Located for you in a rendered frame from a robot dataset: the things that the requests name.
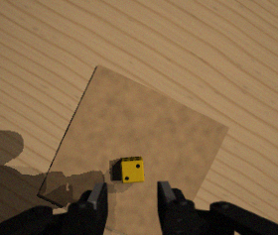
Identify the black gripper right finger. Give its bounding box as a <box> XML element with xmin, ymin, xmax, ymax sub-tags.
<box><xmin>157</xmin><ymin>181</ymin><xmax>278</xmax><ymax>235</ymax></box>

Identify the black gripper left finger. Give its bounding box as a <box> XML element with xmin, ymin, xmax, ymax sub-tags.
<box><xmin>0</xmin><ymin>182</ymin><xmax>108</xmax><ymax>235</ymax></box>

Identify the yellow die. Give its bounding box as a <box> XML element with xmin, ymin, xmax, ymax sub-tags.
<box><xmin>120</xmin><ymin>157</ymin><xmax>144</xmax><ymax>183</ymax></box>

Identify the tan square mat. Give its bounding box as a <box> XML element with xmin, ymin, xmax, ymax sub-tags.
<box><xmin>39</xmin><ymin>64</ymin><xmax>229</xmax><ymax>235</ymax></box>

